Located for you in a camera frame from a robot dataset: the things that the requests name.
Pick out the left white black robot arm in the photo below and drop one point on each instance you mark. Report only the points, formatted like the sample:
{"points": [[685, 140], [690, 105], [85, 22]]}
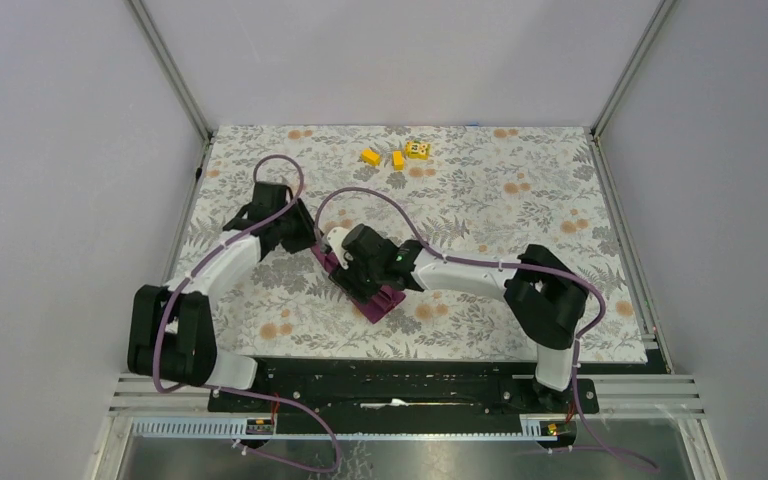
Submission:
{"points": [[172, 337]]}

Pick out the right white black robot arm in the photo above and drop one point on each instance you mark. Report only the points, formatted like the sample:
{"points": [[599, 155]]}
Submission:
{"points": [[543, 295]]}

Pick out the floral tablecloth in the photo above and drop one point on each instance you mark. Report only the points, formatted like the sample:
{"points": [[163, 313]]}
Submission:
{"points": [[483, 190]]}

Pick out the yellow block left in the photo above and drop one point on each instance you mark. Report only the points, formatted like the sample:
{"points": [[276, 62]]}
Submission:
{"points": [[370, 157]]}

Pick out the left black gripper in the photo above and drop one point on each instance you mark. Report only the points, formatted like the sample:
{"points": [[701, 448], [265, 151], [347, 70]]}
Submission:
{"points": [[307, 237]]}

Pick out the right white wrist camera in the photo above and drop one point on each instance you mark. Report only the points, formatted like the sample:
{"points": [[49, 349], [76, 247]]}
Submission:
{"points": [[334, 240]]}

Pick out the purple cloth napkin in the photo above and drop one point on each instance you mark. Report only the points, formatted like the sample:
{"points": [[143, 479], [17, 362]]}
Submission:
{"points": [[375, 307]]}

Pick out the left aluminium frame post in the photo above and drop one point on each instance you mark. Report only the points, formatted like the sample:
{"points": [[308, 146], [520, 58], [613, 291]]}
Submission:
{"points": [[154, 38]]}

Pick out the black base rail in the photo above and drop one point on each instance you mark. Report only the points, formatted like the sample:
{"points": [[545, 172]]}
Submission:
{"points": [[403, 396]]}

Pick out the aluminium frame post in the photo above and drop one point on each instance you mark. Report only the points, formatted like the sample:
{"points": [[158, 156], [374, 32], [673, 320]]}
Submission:
{"points": [[154, 38], [650, 34]]}

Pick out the yellow patterned block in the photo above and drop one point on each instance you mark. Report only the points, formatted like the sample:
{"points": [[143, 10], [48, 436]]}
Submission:
{"points": [[417, 150]]}

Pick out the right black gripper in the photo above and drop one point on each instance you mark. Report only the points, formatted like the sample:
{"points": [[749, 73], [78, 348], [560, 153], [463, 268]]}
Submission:
{"points": [[347, 279]]}

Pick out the right aluminium frame post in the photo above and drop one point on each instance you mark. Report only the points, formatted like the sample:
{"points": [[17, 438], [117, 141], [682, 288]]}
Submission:
{"points": [[650, 34]]}

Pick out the yellow block middle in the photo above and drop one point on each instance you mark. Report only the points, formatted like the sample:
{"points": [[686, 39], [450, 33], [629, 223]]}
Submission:
{"points": [[398, 161]]}

